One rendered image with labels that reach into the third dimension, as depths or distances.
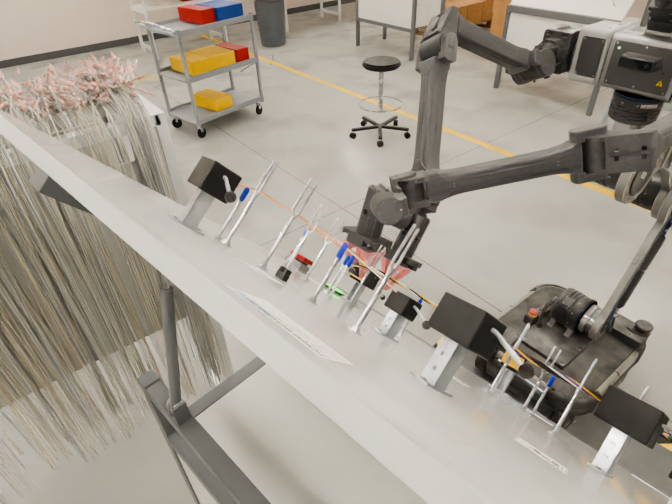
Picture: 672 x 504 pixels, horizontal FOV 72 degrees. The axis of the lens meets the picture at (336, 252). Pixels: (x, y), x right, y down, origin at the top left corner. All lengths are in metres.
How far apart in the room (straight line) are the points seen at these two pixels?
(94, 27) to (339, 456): 8.31
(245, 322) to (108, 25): 8.76
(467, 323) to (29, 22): 8.54
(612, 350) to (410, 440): 2.18
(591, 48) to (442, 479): 1.51
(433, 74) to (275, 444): 0.99
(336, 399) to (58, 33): 8.70
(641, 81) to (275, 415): 1.35
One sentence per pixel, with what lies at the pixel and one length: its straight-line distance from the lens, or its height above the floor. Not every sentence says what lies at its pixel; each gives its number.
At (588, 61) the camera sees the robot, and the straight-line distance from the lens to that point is 1.67.
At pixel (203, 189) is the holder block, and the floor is 1.58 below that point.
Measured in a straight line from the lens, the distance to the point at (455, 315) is 0.47.
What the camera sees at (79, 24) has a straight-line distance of 8.90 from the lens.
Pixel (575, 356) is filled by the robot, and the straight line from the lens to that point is 2.28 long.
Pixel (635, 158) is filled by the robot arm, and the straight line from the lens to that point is 1.08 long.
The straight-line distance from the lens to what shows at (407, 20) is 6.94.
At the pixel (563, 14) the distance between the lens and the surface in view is 5.48.
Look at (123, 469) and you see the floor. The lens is 2.30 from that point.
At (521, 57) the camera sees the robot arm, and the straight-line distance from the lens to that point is 1.52.
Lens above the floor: 1.86
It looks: 38 degrees down
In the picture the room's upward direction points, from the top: 3 degrees counter-clockwise
